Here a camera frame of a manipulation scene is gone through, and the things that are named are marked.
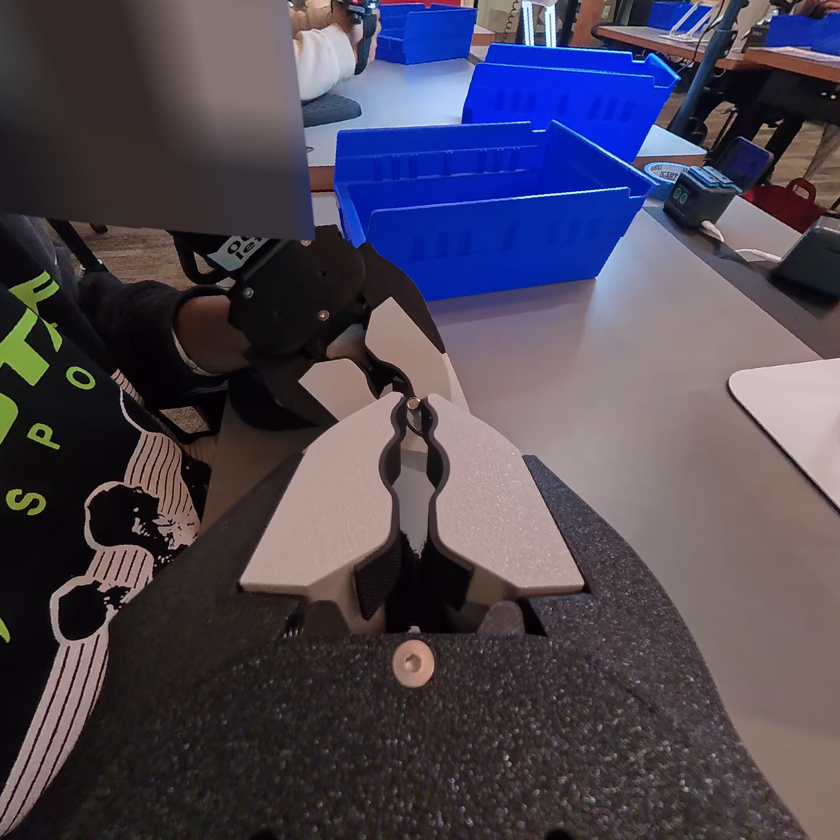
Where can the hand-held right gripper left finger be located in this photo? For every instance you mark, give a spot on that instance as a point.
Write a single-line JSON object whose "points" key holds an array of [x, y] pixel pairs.
{"points": [[321, 518]]}

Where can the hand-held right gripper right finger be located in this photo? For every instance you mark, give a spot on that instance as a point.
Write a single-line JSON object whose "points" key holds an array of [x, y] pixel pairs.
{"points": [[505, 518]]}

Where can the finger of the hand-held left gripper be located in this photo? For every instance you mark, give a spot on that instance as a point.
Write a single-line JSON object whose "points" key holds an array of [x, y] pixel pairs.
{"points": [[413, 354], [341, 390]]}

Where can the steel hex bolt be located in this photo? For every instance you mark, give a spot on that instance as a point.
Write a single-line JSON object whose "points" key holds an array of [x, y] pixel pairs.
{"points": [[414, 405]]}

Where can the person's left forearm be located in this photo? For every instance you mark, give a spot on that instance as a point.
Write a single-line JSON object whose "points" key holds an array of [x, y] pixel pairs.
{"points": [[131, 328]]}

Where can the person's left hand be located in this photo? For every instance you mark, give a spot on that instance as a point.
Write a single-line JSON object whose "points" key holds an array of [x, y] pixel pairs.
{"points": [[210, 334]]}

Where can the black wrist rest pad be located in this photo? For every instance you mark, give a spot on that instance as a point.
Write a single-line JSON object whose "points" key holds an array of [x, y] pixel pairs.
{"points": [[262, 407], [331, 108]]}

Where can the blue plastic bin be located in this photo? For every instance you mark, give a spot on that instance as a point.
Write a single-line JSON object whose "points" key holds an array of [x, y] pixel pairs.
{"points": [[564, 98], [499, 236], [426, 36]]}

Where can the person's printed black shirt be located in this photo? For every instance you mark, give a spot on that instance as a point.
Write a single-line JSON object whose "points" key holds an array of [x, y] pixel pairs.
{"points": [[59, 492]]}

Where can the white display stand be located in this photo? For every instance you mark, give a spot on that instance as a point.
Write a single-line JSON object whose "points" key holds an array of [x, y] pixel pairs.
{"points": [[794, 420]]}

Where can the blue tape roll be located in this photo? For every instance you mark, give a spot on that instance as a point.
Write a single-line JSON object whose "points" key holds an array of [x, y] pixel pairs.
{"points": [[659, 172]]}

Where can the black battery charger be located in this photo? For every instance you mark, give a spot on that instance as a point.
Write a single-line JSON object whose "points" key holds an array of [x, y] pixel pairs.
{"points": [[699, 200]]}

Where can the red plastic bin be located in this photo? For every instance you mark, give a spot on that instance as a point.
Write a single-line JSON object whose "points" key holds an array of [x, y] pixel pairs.
{"points": [[453, 3]]}

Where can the dark grey case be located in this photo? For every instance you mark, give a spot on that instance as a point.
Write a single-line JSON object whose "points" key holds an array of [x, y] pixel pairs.
{"points": [[810, 262]]}

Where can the red bag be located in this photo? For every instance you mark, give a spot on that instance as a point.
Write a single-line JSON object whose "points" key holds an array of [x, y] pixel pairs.
{"points": [[784, 207]]}

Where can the wood-top desk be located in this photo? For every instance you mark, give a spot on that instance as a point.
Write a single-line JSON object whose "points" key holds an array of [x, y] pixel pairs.
{"points": [[754, 56]]}

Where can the row of small blue bins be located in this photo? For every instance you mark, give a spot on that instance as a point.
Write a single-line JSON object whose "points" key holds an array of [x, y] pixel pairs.
{"points": [[807, 29]]}

